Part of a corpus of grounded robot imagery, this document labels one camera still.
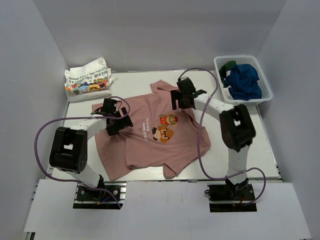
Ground purple cable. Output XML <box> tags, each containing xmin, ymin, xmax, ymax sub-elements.
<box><xmin>177</xmin><ymin>68</ymin><xmax>267</xmax><ymax>206</ymax></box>
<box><xmin>33</xmin><ymin>96</ymin><xmax>131</xmax><ymax>210</ymax></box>

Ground folded white printed t shirt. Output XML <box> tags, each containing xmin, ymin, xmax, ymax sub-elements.
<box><xmin>64</xmin><ymin>57</ymin><xmax>115</xmax><ymax>103</ymax></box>

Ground pink printed t shirt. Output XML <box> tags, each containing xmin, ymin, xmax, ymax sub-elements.
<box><xmin>94</xmin><ymin>80</ymin><xmax>211</xmax><ymax>181</ymax></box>

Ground white plastic basket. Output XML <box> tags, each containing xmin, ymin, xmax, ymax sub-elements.
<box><xmin>213</xmin><ymin>55</ymin><xmax>273</xmax><ymax>107</ymax></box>

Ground blue t shirt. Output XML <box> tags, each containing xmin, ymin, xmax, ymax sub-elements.
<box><xmin>225</xmin><ymin>64</ymin><xmax>262</xmax><ymax>101</ymax></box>

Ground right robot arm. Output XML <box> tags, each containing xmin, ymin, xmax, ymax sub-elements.
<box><xmin>170</xmin><ymin>77</ymin><xmax>256</xmax><ymax>200</ymax></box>

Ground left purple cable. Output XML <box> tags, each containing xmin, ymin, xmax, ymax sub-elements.
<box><xmin>33</xmin><ymin>96</ymin><xmax>131</xmax><ymax>210</ymax></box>

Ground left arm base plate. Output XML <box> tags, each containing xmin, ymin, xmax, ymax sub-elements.
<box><xmin>73</xmin><ymin>182</ymin><xmax>127</xmax><ymax>210</ymax></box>

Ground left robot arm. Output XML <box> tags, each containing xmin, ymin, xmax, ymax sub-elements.
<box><xmin>49</xmin><ymin>97</ymin><xmax>133</xmax><ymax>200</ymax></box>

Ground white and green t shirt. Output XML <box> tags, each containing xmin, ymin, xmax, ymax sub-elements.
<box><xmin>218</xmin><ymin>60</ymin><xmax>237</xmax><ymax>88</ymax></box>

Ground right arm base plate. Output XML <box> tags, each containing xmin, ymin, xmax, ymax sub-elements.
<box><xmin>204</xmin><ymin>184</ymin><xmax>257</xmax><ymax>213</ymax></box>

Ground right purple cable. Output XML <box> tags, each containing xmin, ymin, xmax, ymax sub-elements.
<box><xmin>177</xmin><ymin>68</ymin><xmax>267</xmax><ymax>206</ymax></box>

